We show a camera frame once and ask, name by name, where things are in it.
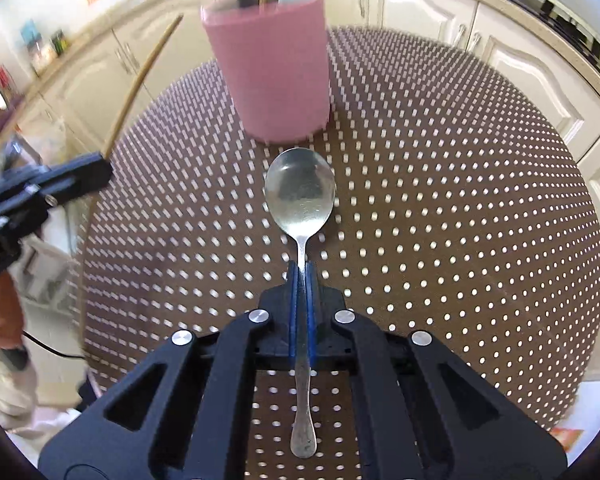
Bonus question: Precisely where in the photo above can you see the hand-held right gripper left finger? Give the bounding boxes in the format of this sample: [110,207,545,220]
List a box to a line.
[39,260,301,480]

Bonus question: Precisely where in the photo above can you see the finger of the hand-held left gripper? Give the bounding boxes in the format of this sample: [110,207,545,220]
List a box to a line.
[10,152,113,206]

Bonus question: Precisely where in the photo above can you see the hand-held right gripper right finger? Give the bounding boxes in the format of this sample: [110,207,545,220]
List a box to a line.
[306,260,568,480]

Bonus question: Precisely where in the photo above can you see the single wooden chopstick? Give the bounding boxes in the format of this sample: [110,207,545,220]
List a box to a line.
[102,14,184,158]

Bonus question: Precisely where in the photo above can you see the steel spoon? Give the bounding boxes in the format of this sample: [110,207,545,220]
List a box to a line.
[265,147,337,459]

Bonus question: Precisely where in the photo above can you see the pink cup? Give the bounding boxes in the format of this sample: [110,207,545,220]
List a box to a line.
[201,0,329,142]

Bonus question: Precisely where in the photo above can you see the person's left forearm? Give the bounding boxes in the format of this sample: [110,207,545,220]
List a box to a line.
[0,342,40,423]

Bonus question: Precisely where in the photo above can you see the person's left hand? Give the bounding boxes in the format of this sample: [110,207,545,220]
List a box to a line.
[0,275,26,351]

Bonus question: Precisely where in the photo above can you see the jar with black lid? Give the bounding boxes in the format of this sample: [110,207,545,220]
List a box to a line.
[30,40,53,76]

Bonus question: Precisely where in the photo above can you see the cream lower kitchen cabinets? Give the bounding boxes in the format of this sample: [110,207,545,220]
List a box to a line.
[10,0,600,286]

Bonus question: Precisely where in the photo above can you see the black gas cooktop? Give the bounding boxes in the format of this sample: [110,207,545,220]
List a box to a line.
[480,0,600,81]

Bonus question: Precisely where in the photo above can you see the black cable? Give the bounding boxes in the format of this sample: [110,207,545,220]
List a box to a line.
[20,330,83,359]

